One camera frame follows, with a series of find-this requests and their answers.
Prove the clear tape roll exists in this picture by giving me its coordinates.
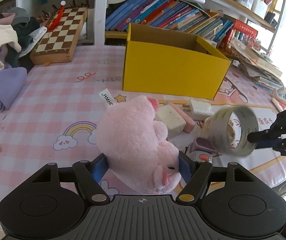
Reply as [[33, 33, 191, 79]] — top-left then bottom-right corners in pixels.
[[200, 106, 259, 157]]

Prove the purple cloth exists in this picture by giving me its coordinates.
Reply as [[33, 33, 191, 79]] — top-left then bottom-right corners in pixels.
[[0, 67, 27, 112]]

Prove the red book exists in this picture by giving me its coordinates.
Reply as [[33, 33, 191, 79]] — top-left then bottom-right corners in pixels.
[[219, 20, 258, 50]]

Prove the pink checkered tablecloth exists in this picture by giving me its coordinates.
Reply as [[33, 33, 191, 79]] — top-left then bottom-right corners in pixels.
[[0, 46, 286, 201]]

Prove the stack of papers and books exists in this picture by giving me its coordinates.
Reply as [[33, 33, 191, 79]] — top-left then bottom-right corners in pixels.
[[230, 38, 283, 90]]

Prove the white sponge block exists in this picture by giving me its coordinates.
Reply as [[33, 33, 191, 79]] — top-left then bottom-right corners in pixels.
[[155, 105, 186, 139]]

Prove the white charger plug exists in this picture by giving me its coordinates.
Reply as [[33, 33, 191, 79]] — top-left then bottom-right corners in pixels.
[[183, 99, 214, 121]]

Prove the row of books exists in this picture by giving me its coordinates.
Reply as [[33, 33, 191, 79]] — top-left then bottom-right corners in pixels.
[[105, 0, 234, 44]]

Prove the white cream tube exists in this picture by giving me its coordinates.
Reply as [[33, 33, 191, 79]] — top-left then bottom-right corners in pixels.
[[271, 98, 284, 112]]

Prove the pink plush pig toy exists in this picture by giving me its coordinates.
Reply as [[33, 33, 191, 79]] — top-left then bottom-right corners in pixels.
[[95, 95, 181, 194]]

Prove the yellow cardboard box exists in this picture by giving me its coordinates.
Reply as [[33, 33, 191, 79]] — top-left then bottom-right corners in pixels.
[[122, 24, 230, 100]]

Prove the pink utility knife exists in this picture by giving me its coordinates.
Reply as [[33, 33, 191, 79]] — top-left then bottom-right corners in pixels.
[[164, 101, 195, 133]]

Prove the red tassel ornament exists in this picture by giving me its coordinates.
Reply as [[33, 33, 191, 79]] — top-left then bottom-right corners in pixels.
[[47, 0, 66, 31]]

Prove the purple kids smartwatch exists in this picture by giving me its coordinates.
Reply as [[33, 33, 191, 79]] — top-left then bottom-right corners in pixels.
[[186, 137, 217, 163]]

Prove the wooden chess board box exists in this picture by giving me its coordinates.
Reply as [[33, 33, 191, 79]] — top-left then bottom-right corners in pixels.
[[30, 8, 87, 64]]

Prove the pile of clothes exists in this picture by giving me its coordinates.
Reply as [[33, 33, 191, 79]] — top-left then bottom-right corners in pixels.
[[0, 7, 47, 71]]

